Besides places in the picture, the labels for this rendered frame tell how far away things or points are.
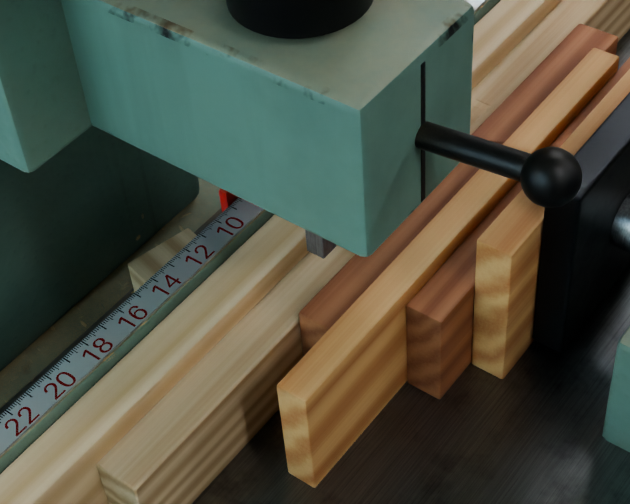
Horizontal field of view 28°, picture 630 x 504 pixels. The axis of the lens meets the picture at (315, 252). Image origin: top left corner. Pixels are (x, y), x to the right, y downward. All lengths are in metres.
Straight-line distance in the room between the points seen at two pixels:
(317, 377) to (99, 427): 0.08
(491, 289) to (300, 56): 0.14
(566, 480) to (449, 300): 0.08
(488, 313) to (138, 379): 0.14
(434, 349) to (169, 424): 0.11
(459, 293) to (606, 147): 0.08
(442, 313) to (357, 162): 0.10
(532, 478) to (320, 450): 0.08
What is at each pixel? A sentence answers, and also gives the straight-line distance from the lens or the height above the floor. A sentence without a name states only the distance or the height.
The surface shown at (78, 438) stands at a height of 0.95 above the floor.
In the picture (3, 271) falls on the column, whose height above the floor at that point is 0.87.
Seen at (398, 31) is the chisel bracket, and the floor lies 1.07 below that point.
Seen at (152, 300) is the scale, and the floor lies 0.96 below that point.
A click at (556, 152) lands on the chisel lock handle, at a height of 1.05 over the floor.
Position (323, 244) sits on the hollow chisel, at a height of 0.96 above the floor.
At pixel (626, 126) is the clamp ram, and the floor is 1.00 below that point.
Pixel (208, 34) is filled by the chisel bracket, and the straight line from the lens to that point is 0.43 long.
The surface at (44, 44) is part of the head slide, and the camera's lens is 0.48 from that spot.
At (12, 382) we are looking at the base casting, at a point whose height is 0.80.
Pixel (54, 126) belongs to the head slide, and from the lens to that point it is 0.50.
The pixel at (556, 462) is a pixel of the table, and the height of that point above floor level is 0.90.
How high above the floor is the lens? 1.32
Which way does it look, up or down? 46 degrees down
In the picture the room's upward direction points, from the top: 5 degrees counter-clockwise
